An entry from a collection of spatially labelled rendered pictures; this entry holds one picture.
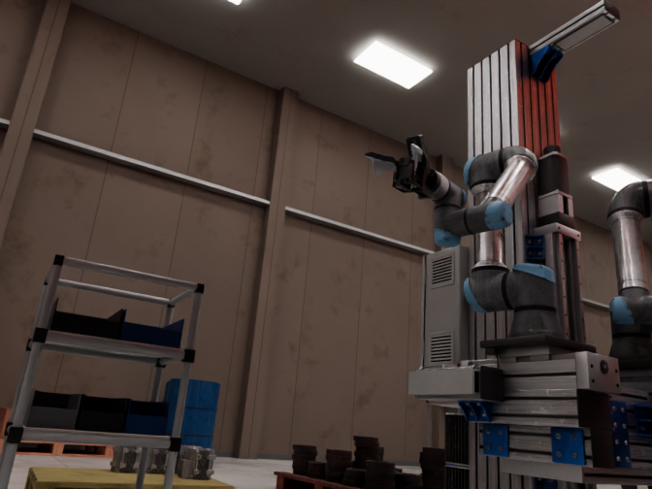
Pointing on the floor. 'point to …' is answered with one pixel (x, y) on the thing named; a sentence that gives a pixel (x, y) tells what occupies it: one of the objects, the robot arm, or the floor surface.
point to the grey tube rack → (32, 431)
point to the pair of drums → (194, 410)
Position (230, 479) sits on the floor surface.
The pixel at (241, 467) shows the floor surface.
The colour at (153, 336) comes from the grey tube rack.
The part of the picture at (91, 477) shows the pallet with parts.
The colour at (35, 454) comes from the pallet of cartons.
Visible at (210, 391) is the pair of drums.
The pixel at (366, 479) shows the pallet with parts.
